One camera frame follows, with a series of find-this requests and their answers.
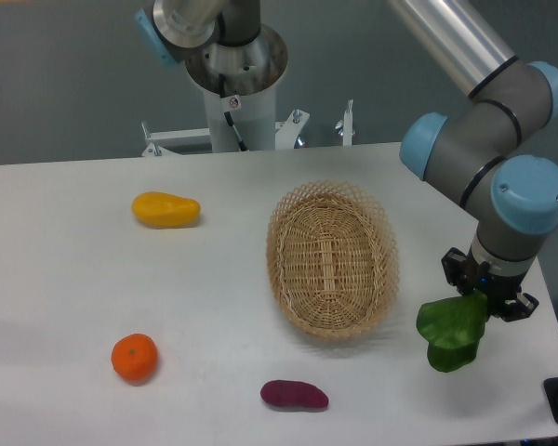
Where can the orange mandarin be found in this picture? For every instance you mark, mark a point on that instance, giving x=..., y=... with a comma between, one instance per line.
x=135, y=358

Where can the purple sweet potato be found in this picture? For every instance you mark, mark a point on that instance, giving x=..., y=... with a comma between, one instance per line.
x=294, y=395

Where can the woven wicker basket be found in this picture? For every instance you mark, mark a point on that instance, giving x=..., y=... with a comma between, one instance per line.
x=332, y=260

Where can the green leafy vegetable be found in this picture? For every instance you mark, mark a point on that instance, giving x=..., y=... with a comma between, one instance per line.
x=453, y=328

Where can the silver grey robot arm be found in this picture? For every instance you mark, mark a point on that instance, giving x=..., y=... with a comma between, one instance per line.
x=471, y=160

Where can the yellow mango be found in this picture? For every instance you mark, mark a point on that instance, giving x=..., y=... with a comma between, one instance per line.
x=163, y=210

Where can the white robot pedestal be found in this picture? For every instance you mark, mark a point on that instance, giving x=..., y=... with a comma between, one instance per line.
x=239, y=90

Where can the white table bracket with bolt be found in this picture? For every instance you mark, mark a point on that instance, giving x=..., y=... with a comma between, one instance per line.
x=344, y=128

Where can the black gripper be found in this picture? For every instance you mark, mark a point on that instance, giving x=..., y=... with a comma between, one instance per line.
x=504, y=297

